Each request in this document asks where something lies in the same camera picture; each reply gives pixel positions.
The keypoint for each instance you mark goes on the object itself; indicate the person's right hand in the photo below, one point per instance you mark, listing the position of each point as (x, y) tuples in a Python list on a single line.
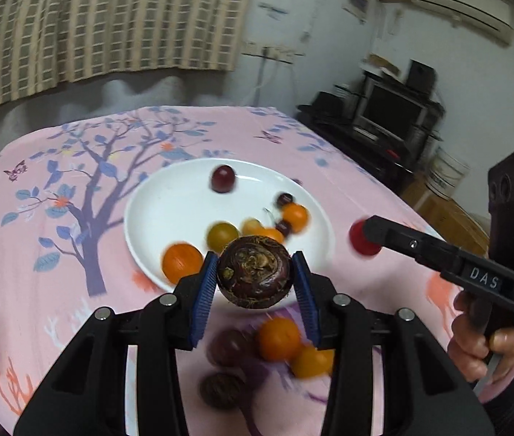
[(468, 348)]

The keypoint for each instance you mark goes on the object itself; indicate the green yellow tomato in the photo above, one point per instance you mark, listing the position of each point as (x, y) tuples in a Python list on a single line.
[(219, 235)]

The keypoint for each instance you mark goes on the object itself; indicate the white air conditioner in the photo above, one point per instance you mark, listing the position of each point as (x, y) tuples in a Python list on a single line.
[(489, 16)]

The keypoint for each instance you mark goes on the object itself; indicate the black television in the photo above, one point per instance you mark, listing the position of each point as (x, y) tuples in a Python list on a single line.
[(388, 109)]

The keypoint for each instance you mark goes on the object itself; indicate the dark red plum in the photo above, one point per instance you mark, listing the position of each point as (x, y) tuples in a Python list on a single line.
[(223, 179)]

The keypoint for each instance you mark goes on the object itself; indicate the red cherry tomato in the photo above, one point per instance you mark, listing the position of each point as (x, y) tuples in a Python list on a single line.
[(360, 243)]

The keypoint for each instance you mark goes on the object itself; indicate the orange tangerine plate left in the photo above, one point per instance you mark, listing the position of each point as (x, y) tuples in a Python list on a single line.
[(180, 260)]

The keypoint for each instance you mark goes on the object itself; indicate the black tv stand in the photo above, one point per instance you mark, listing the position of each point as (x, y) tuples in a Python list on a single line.
[(391, 162)]

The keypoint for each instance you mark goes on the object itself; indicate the white plastic bucket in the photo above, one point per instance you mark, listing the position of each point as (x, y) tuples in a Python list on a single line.
[(444, 173)]

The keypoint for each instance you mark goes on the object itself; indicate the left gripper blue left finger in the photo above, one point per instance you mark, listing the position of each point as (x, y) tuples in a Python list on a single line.
[(205, 285)]

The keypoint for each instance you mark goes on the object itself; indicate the orange kumquat right plate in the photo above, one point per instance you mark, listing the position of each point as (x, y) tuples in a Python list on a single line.
[(296, 215)]

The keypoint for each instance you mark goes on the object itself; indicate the pink patterned tablecloth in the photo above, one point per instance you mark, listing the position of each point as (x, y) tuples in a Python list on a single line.
[(63, 193)]

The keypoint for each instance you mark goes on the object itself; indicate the white oval plate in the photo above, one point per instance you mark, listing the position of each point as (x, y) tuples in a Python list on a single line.
[(204, 203)]

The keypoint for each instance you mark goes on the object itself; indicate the beige checkered curtain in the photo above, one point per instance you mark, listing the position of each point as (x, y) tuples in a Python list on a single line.
[(47, 43)]

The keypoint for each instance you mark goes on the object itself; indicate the orange yellow citrus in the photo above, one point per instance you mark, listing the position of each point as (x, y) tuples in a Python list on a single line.
[(310, 363)]

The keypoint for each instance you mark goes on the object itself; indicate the dark purple plum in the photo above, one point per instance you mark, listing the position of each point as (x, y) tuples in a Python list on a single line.
[(230, 348)]

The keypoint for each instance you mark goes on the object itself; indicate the wall power strip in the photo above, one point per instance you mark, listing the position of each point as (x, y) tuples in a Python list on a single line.
[(278, 53)]

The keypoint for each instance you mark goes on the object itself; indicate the dark cherry upper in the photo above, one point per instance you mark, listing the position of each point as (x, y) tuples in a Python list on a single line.
[(283, 199)]

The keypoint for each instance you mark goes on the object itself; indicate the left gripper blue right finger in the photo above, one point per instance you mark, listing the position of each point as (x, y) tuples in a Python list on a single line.
[(300, 274)]

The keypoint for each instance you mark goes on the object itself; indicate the small yellow longan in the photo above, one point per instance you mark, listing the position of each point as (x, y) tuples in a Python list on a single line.
[(251, 226)]

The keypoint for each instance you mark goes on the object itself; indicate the large orange tangerine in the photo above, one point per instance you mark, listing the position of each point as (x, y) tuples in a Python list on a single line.
[(279, 340)]

